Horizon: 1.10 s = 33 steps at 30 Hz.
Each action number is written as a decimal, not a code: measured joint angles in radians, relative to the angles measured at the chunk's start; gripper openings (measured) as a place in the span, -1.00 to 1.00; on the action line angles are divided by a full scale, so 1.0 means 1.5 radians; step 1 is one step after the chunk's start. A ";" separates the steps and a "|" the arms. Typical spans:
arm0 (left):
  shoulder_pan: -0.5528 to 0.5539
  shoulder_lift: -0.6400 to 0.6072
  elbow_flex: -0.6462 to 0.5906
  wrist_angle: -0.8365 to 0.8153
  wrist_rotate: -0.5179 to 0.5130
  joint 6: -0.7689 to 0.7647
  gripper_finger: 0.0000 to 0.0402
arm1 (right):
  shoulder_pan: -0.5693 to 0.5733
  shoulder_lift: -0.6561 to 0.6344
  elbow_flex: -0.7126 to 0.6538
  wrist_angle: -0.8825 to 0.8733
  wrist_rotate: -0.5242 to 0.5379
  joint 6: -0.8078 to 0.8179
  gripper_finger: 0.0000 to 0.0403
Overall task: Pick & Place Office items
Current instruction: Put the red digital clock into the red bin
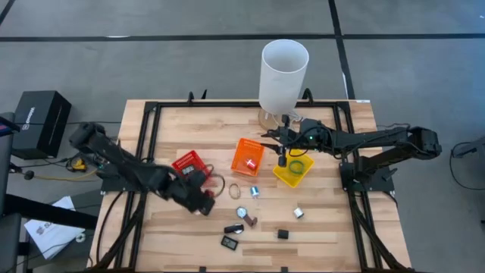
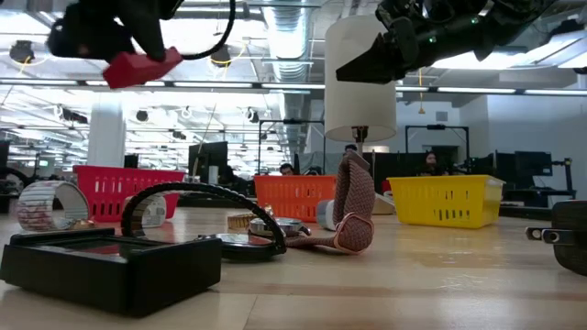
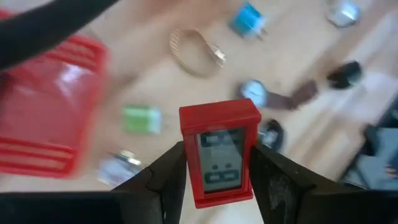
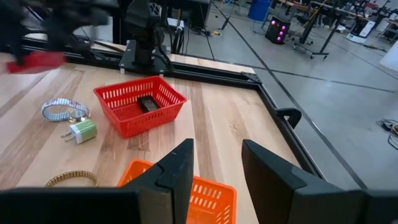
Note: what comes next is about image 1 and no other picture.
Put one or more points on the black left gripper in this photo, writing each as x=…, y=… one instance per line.
x=189, y=193

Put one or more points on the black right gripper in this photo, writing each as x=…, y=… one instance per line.
x=307, y=138

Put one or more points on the black digital clock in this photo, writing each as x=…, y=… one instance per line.
x=229, y=242
x=188, y=169

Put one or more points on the green wrist band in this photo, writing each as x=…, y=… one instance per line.
x=290, y=167

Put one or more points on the brown rubber band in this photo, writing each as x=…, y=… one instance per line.
x=230, y=190

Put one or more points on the black link band watch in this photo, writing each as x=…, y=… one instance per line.
x=233, y=229

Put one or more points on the small white tape roll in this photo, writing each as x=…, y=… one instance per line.
x=298, y=212

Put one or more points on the black plug adapter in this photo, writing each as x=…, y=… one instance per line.
x=282, y=234

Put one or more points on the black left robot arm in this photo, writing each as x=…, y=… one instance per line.
x=113, y=159

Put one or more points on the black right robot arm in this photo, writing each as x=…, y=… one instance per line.
x=379, y=136

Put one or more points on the round wooden lamp base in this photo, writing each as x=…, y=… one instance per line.
x=270, y=123

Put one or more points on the red plastic basket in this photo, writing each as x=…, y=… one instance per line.
x=182, y=161

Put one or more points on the orange plastic basket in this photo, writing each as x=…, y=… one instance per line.
x=240, y=155

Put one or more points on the yellow plastic basket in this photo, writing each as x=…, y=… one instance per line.
x=299, y=178

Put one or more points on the yellow black connector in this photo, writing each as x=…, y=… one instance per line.
x=77, y=164

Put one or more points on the white paper sheets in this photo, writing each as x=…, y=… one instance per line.
x=53, y=231

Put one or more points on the black side desk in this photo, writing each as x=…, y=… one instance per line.
x=45, y=212

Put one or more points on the round black floor plug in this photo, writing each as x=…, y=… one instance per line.
x=28, y=174

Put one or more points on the black cardboard box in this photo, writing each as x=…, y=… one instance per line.
x=41, y=123

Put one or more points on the dark blue device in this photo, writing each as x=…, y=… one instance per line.
x=5, y=129

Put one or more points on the black aluminium table frame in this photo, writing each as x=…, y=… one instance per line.
x=246, y=104

